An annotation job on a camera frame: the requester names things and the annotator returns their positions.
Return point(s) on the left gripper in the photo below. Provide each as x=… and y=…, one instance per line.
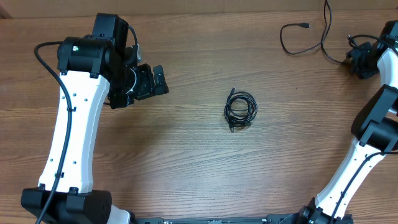
x=148, y=88

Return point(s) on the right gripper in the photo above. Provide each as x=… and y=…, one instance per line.
x=363, y=69

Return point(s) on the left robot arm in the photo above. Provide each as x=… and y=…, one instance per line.
x=95, y=70

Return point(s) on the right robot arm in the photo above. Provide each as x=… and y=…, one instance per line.
x=375, y=135

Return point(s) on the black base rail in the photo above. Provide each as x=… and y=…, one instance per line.
x=269, y=219

